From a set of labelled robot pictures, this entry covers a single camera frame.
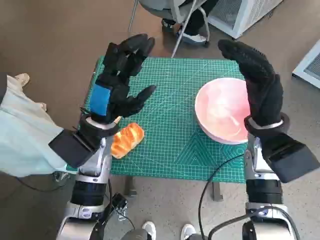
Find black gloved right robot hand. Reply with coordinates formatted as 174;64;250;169
217;39;285;125

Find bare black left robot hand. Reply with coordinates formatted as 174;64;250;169
88;33;157;125

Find pink bowl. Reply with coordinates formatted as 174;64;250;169
194;77;251;145

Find long orange toy bread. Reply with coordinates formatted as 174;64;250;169
110;122;145;159

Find white vented appliance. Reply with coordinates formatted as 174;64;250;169
291;38;320;90

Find green cutting mat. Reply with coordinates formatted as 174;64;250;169
83;55;247;184

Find white mesh cabinet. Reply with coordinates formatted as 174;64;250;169
207;0;286;40

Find grey office chair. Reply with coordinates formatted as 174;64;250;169
128;0;211;59

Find person on chair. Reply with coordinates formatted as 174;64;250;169
161;0;220;46

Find grey metal table leg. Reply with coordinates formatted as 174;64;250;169
211;181;224;202
126;176;137;196

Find person in light clothing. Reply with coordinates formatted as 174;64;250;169
0;72;78;180

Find person with white shoes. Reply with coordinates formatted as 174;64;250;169
121;220;208;240

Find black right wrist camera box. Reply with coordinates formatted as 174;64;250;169
262;133;320;183

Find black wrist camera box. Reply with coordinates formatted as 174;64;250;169
48;129;97;169
262;133;320;183

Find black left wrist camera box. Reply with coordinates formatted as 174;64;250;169
48;129;97;169

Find black metal bracket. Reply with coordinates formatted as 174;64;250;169
111;192;129;221

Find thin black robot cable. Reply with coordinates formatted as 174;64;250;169
198;153;248;237

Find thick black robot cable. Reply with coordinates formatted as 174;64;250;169
207;216;251;240

